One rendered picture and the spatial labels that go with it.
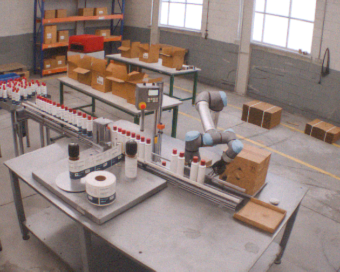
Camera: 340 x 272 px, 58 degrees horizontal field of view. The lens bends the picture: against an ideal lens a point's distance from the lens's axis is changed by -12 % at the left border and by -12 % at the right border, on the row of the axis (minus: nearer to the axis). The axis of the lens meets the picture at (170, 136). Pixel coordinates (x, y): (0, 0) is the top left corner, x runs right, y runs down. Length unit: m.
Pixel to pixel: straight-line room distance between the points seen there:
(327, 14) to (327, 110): 2.09
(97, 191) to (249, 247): 1.00
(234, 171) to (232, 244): 0.66
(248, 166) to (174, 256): 0.89
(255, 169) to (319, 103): 5.26
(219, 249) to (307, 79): 5.99
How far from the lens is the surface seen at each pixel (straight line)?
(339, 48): 7.30
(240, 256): 2.00
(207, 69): 9.11
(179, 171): 2.53
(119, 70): 4.90
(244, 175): 2.49
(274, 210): 2.45
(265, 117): 6.39
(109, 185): 2.17
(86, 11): 10.00
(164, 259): 1.91
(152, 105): 2.66
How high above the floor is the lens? 2.15
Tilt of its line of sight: 23 degrees down
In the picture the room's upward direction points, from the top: 4 degrees clockwise
